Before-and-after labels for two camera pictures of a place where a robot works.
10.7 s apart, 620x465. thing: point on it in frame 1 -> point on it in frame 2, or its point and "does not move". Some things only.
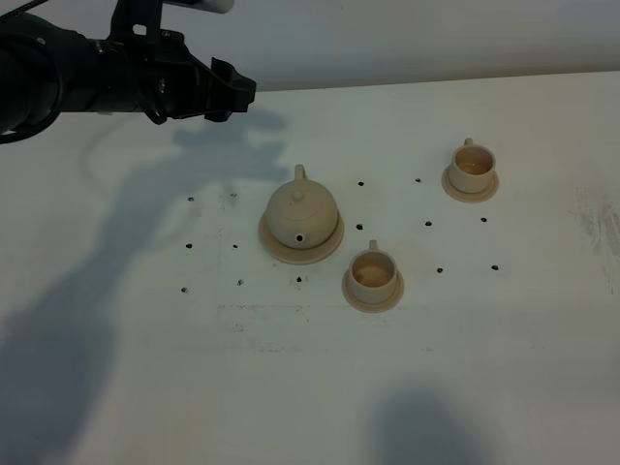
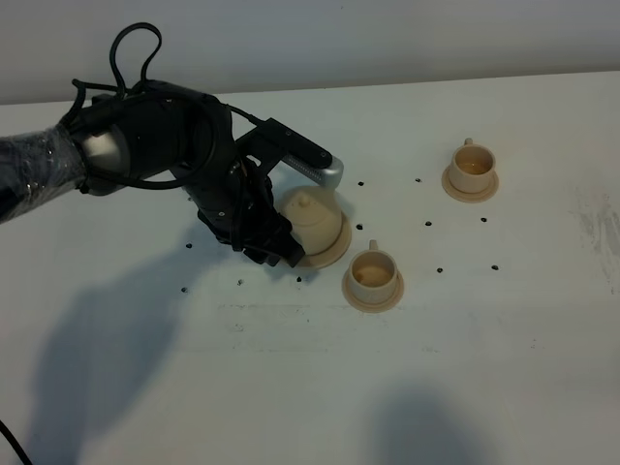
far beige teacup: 473,169 does not move
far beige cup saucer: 469,197 does not move
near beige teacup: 373,273 does not move
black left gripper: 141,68 -> 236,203
